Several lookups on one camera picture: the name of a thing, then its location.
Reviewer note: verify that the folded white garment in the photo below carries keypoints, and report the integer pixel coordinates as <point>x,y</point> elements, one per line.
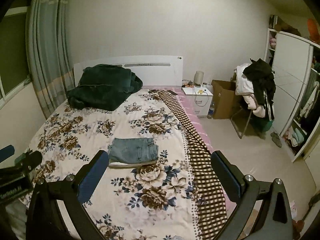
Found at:
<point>116,164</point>

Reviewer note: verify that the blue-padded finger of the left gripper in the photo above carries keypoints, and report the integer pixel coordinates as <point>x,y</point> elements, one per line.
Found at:
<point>6,152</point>

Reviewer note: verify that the blue denim pants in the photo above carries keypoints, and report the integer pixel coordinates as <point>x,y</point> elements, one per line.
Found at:
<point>133,150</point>

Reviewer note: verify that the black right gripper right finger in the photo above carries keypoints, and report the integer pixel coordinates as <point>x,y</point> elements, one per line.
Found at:
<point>274,220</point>

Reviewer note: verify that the floral bed blanket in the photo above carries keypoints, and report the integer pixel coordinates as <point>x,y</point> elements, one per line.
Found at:
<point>159,183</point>

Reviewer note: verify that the green striped curtain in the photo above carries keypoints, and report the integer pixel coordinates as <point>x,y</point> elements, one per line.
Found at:
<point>48,55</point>

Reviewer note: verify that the dark green folded blanket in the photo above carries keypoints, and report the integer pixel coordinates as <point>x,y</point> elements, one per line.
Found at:
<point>104,87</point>

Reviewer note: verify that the chair piled with clothes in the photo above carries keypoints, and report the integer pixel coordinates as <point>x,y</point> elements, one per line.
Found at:
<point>255,85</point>

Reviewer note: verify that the white wardrobe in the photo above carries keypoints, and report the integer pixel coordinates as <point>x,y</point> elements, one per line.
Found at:
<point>295,63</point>

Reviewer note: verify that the pink bed sheet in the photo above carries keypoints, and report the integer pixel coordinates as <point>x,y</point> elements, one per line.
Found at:
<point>187,105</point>

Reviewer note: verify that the grey slipper on floor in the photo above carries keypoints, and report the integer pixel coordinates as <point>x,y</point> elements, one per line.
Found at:
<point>276,139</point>

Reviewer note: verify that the brown cardboard box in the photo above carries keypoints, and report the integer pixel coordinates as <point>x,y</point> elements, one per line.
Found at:
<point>225,101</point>

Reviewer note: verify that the white bed headboard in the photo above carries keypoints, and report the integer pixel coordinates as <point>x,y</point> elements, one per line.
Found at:
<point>153,70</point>

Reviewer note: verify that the white bedside table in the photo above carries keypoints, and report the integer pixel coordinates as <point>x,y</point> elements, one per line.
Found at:
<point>200,98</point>

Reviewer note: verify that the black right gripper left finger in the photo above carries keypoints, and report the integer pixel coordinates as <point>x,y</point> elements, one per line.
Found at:
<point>56,209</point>

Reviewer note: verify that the beige bedside lamp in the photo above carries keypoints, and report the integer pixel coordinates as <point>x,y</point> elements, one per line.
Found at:
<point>198,78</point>

